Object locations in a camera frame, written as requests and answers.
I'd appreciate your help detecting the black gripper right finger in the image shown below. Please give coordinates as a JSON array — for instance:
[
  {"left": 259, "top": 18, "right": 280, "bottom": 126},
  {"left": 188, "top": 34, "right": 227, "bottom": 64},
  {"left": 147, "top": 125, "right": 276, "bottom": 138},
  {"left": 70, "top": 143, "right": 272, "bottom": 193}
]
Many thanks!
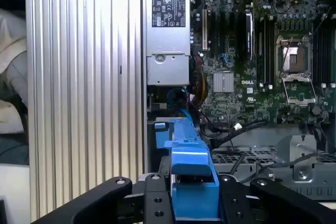
[{"left": 219, "top": 174, "right": 336, "bottom": 224}]

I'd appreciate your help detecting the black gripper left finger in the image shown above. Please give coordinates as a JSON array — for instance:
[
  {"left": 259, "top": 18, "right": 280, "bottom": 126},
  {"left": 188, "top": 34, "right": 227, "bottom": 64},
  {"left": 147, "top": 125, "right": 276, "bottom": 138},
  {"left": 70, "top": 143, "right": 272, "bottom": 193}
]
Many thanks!
[{"left": 31, "top": 173, "right": 174, "bottom": 224}]

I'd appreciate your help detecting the hard disk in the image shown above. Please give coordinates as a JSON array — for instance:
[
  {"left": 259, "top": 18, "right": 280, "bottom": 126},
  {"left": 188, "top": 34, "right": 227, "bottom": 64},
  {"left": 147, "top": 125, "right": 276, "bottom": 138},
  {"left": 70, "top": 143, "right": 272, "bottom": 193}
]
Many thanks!
[{"left": 154, "top": 118, "right": 221, "bottom": 222}]

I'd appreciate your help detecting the grey metal disk bay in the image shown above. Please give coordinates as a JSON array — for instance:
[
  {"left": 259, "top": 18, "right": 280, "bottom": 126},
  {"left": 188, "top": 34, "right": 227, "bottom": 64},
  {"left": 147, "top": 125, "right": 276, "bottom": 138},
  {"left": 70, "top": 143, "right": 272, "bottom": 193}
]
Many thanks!
[{"left": 209, "top": 126, "right": 336, "bottom": 201}]

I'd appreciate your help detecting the black RAM slot bank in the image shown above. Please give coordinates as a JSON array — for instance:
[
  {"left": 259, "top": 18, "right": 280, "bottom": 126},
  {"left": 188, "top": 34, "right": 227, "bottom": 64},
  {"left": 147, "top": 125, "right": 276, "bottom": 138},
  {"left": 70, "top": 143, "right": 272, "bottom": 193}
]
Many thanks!
[
  {"left": 312, "top": 22, "right": 336, "bottom": 87},
  {"left": 257, "top": 16, "right": 277, "bottom": 87}
]

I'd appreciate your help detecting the white expansion slot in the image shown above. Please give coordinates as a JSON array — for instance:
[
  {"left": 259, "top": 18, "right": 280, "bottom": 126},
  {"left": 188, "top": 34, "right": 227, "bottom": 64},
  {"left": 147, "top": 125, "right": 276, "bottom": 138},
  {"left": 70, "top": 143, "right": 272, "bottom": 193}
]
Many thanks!
[{"left": 201, "top": 8, "right": 208, "bottom": 51}]

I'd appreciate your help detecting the black open PC case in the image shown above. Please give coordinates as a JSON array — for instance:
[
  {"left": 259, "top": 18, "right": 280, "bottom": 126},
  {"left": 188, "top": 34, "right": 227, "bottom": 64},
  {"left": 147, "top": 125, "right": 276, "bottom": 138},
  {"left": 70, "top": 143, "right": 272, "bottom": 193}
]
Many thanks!
[{"left": 141, "top": 0, "right": 336, "bottom": 201}]

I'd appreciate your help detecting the green Dell motherboard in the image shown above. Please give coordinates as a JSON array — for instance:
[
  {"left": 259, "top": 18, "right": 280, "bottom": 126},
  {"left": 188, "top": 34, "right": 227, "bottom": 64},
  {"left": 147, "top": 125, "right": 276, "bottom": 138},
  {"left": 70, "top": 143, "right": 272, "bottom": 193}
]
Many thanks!
[{"left": 190, "top": 0, "right": 336, "bottom": 125}]

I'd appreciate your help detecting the silver finned chipset heatsink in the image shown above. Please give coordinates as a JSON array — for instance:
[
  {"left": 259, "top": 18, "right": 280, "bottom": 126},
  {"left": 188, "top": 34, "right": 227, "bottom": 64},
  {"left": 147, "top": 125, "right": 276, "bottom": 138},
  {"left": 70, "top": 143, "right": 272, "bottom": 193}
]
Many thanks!
[{"left": 213, "top": 72, "right": 235, "bottom": 93}]

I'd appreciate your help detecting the silver power supply unit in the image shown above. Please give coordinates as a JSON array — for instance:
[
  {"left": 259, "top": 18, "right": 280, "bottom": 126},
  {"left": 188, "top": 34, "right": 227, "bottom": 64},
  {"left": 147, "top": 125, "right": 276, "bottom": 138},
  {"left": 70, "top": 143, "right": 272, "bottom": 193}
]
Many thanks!
[{"left": 145, "top": 0, "right": 191, "bottom": 86}]

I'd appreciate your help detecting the thin metal locking lever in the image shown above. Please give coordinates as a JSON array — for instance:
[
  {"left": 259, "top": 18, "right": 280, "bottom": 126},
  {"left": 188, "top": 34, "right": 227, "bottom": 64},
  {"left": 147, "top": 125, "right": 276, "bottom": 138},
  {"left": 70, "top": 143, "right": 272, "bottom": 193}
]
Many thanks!
[{"left": 280, "top": 47, "right": 289, "bottom": 73}]

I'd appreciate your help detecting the CPU socket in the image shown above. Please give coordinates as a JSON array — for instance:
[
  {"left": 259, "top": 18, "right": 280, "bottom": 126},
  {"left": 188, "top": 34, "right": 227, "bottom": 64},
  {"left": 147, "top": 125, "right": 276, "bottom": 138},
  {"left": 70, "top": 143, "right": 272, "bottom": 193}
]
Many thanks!
[{"left": 277, "top": 35, "right": 312, "bottom": 76}]

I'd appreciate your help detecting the black graphics card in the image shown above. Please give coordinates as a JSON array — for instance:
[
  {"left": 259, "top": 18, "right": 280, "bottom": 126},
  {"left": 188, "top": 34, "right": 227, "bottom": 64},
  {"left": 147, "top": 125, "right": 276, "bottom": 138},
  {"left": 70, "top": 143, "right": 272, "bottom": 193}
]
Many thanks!
[{"left": 236, "top": 10, "right": 255, "bottom": 61}]

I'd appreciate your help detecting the white cloth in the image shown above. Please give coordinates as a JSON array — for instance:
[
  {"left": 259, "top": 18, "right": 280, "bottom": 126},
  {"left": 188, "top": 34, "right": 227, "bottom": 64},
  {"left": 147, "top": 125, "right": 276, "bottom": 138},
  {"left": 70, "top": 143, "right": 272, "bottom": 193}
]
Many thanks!
[{"left": 0, "top": 8, "right": 29, "bottom": 133}]

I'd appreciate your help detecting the black disk wire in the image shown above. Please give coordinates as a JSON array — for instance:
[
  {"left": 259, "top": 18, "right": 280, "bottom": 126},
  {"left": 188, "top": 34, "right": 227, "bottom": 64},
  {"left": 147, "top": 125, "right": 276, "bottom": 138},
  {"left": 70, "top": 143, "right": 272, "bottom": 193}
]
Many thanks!
[{"left": 209, "top": 121, "right": 266, "bottom": 148}]

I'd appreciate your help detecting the blue disk wire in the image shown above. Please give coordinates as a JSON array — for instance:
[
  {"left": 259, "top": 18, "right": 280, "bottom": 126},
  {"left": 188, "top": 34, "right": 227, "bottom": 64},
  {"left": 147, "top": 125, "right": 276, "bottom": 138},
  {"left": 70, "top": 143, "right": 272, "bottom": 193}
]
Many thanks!
[{"left": 167, "top": 88, "right": 197, "bottom": 128}]

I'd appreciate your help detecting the yellow red power wire bundle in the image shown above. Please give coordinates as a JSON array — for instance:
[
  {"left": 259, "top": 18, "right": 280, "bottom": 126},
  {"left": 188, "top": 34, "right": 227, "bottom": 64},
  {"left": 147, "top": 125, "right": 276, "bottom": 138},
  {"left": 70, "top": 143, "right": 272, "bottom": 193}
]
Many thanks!
[{"left": 191, "top": 70, "right": 208, "bottom": 105}]

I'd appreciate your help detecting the metal socket cover frame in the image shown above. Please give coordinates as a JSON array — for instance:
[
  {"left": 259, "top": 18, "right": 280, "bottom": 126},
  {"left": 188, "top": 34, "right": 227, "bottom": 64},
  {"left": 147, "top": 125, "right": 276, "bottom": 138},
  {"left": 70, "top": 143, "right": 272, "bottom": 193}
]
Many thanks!
[{"left": 282, "top": 73, "right": 318, "bottom": 107}]

